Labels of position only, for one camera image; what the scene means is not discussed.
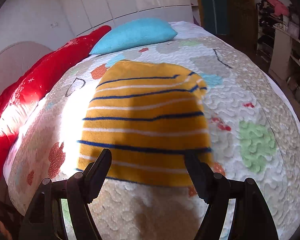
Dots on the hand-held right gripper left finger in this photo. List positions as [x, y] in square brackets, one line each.
[100, 170]

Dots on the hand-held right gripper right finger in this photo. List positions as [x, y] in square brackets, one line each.
[197, 172]

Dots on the yellow striped knit sweater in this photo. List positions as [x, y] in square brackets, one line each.
[145, 125]

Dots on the patterned quilted bedspread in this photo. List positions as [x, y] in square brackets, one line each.
[240, 85]

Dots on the red printed duvet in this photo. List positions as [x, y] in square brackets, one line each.
[35, 80]

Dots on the white round headboard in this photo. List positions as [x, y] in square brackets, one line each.
[15, 60]

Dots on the turquoise knit pillow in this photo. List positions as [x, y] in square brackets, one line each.
[135, 35]

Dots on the cluttered open shelf unit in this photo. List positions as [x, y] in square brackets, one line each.
[280, 45]

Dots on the dark teal hanging cloth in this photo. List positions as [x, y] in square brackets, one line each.
[212, 5]

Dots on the brown wooden door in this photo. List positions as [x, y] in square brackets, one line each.
[241, 7]

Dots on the pink cloth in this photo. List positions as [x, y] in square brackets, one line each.
[278, 6]

